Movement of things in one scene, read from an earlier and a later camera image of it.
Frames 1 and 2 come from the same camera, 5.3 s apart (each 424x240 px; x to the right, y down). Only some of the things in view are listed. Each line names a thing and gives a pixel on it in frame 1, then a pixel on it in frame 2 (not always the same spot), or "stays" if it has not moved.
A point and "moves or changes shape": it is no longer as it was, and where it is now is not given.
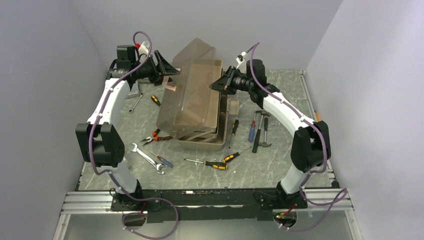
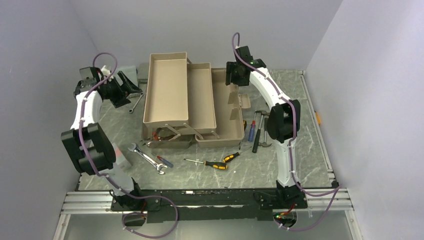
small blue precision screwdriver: [165, 161] stays
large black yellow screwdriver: [228, 158] stays
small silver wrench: [131, 110] stays
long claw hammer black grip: [257, 132] stays
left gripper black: [160, 71] → [121, 100]
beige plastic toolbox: [190, 110] moves or changes shape
